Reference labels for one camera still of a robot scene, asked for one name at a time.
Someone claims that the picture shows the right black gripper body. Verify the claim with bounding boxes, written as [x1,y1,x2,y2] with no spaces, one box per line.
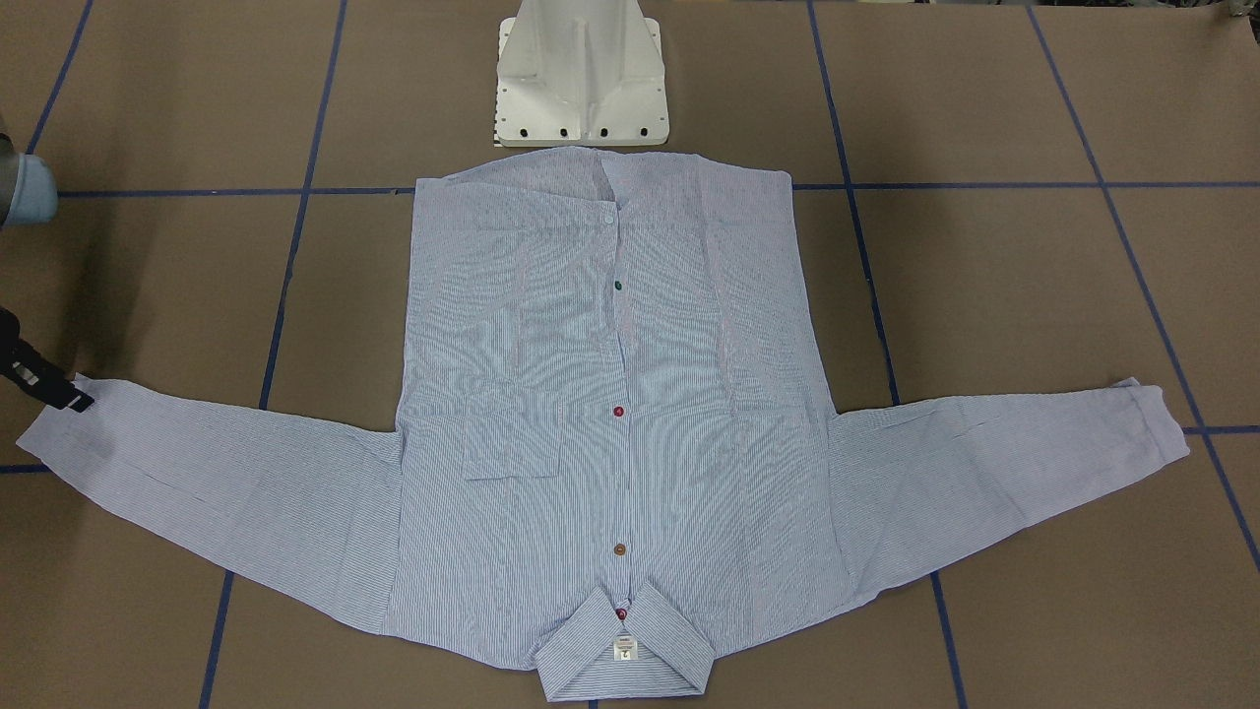
[1,309,72,406]

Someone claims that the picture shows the brown paper table cover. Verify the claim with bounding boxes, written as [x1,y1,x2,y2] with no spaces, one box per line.
[3,1,1257,708]

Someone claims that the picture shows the blue striped button shirt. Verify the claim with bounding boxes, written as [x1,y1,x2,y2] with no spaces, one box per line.
[18,149,1189,701]

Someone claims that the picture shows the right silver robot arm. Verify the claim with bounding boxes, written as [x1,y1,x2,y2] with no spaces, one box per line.
[1,133,95,413]

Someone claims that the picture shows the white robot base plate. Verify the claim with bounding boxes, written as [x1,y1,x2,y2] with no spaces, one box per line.
[491,1,670,149]

